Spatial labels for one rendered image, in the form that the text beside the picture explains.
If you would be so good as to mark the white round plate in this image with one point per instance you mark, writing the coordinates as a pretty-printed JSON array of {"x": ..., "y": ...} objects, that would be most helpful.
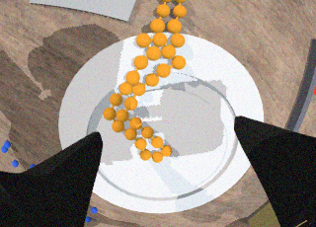
[{"x": 192, "y": 109}]

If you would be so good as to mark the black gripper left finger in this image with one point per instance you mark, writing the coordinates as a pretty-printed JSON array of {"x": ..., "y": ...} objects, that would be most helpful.
[{"x": 56, "y": 192}]

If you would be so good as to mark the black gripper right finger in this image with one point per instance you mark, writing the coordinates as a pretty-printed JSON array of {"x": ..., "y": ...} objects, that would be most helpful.
[{"x": 285, "y": 163}]

